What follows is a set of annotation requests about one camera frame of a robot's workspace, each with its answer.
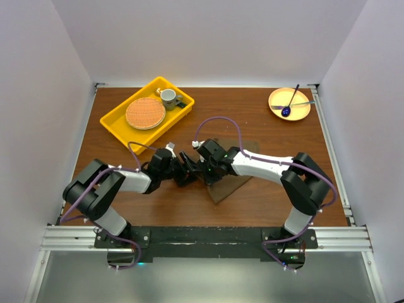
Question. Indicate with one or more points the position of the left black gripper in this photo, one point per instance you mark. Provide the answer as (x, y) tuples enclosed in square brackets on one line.
[(186, 168)]

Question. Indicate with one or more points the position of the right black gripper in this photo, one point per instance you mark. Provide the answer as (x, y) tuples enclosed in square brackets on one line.
[(208, 179)]

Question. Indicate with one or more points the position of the brown cloth napkin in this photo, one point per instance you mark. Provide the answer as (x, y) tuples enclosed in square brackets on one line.
[(230, 183)]

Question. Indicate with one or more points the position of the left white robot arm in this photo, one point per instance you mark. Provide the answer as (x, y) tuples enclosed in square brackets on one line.
[(94, 189)]

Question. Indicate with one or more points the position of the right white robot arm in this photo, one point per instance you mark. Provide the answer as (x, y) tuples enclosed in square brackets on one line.
[(305, 184)]

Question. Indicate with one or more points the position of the yellow plastic tray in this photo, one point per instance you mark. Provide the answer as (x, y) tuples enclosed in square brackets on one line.
[(115, 122)]

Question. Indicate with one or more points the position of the grey ceramic mug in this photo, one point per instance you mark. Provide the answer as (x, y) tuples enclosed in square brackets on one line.
[(170, 99)]

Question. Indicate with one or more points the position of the orange woven coaster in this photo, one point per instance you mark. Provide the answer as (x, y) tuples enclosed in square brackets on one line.
[(145, 113)]

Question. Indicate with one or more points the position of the iridescent fork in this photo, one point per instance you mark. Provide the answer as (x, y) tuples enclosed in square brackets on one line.
[(279, 107)]

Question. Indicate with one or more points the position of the purple iridescent spoon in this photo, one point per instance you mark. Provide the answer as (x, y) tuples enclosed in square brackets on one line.
[(287, 110)]

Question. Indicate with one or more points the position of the yellow round plate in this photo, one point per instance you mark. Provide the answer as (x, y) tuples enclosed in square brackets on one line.
[(282, 96)]

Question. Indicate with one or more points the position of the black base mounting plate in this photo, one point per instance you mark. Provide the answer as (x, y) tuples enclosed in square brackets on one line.
[(147, 244)]

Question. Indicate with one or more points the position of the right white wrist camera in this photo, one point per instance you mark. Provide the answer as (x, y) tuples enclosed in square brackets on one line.
[(196, 144)]

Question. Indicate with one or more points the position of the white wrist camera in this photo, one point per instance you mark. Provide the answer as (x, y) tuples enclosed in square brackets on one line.
[(170, 147), (196, 144)]

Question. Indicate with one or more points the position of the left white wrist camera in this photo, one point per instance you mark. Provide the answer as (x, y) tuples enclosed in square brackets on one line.
[(170, 147)]

